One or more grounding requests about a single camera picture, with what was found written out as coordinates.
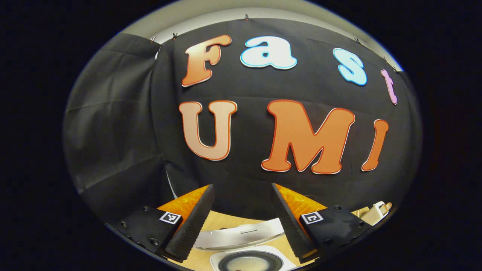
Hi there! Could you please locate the white toaster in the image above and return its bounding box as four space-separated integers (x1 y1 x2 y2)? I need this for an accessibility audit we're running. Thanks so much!
361 201 392 226

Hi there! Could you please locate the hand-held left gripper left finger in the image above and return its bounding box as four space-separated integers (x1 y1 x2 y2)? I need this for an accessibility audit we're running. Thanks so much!
105 184 215 263

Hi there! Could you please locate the white rice cooker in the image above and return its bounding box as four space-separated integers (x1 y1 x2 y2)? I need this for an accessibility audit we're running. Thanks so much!
192 218 298 271

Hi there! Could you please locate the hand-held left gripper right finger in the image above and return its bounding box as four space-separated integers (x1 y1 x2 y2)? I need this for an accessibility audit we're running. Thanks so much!
271 183 379 264

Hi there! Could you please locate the black backdrop cloth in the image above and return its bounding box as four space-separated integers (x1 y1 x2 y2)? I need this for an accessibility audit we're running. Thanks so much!
62 17 423 226

